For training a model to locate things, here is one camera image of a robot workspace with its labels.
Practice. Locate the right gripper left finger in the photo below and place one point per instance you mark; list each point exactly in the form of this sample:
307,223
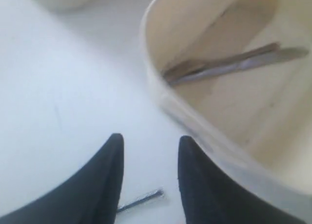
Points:
90,196

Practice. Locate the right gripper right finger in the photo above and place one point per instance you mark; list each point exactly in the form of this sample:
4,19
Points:
210,196

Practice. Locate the stainless steel fork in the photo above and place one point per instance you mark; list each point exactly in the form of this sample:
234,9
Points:
141,200

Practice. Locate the stainless steel table knife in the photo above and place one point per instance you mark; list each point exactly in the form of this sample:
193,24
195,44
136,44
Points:
231,65

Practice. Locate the stainless steel spoon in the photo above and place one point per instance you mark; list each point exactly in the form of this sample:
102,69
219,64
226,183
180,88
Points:
189,64

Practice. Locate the cream bin with triangle mark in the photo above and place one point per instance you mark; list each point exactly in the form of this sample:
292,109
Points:
260,119

